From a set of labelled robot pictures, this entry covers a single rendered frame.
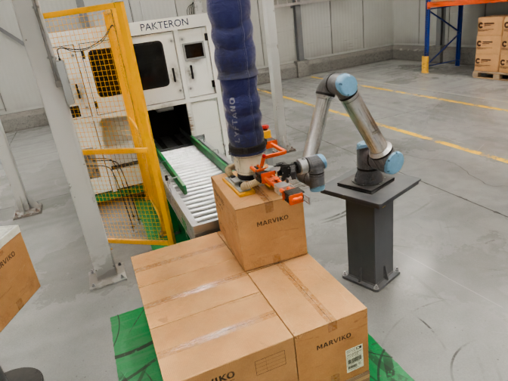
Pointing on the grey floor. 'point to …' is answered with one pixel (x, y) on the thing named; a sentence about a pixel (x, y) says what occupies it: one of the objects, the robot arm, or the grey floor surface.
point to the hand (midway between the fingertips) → (267, 176)
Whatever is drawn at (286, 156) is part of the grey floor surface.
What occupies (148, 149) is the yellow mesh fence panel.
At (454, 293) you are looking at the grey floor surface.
